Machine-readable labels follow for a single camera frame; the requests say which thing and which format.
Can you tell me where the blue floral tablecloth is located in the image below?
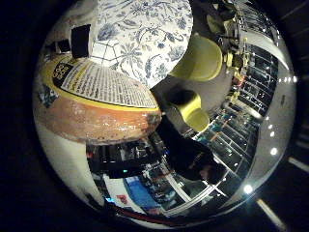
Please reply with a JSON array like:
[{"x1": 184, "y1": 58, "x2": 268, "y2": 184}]
[{"x1": 93, "y1": 0, "x2": 194, "y2": 90}]

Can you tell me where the yellow plastic chair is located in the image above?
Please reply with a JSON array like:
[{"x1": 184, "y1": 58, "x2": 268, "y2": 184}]
[
  {"x1": 168, "y1": 33, "x2": 225, "y2": 82},
  {"x1": 167, "y1": 88, "x2": 211, "y2": 133}
]

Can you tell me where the white cloth with dark grid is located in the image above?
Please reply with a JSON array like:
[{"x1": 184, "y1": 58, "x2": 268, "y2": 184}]
[{"x1": 90, "y1": 40, "x2": 129, "y2": 70}]

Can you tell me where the blue panel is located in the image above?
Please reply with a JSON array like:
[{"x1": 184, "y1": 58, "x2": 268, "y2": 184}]
[{"x1": 124, "y1": 175, "x2": 162, "y2": 211}]

